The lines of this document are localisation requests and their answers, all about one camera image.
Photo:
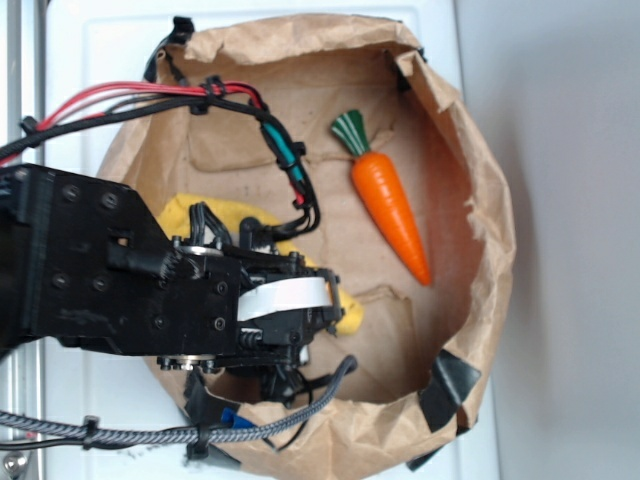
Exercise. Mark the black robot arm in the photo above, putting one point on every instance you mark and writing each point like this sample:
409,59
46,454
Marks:
84,261

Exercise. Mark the yellow cloth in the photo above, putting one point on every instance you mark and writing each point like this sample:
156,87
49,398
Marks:
174,220

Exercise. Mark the metal rail frame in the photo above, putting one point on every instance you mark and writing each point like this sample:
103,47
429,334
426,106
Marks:
22,59

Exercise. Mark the orange toy carrot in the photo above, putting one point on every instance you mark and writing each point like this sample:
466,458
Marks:
378,184

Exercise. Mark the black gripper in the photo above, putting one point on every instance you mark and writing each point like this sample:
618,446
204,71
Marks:
283,303

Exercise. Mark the brown paper bag tray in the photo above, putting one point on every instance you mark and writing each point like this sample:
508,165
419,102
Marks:
424,353

